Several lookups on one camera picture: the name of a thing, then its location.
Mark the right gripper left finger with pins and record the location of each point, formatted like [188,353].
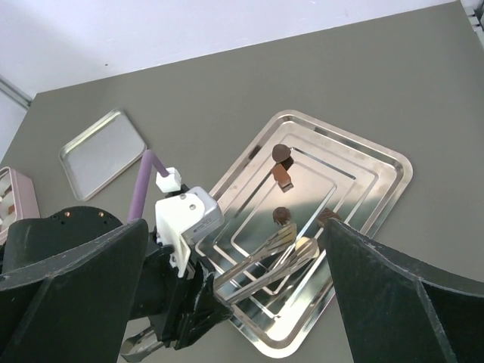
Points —
[73,307]

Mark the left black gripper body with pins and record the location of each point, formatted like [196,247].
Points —
[181,310]

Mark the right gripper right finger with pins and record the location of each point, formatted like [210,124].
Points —
[396,308]

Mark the metal tongs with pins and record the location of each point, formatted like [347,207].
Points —
[278,251]

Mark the white chocolate piece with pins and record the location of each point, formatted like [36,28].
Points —
[307,248]

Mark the brown layered square chocolate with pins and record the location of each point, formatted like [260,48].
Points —
[325,215]

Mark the round dark chocolate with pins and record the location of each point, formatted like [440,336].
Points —
[281,215]

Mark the brown cube chocolate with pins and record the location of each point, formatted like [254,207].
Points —
[282,177]

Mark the dark heart chocolate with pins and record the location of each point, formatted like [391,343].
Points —
[280,153]

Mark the pink tin box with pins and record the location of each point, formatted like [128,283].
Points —
[18,199]

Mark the silver tin lid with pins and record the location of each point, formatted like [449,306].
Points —
[99,154]

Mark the large steel tray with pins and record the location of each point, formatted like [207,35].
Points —
[331,168]

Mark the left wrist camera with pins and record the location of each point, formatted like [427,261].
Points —
[185,219]

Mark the left aluminium frame post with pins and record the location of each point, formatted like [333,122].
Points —
[15,94]

